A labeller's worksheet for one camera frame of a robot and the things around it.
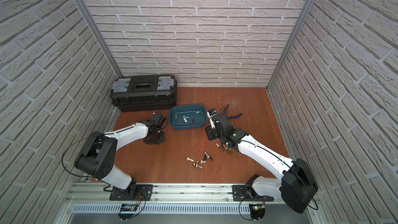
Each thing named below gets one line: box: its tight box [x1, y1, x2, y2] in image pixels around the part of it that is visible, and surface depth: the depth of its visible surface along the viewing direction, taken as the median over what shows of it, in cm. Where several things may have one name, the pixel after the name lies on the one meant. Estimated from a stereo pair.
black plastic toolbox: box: [109, 74, 178, 112], surface depth 97 cm
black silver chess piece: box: [203, 151, 213, 161], surface depth 86 cm
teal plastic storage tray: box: [168, 104, 208, 131], surface depth 102 cm
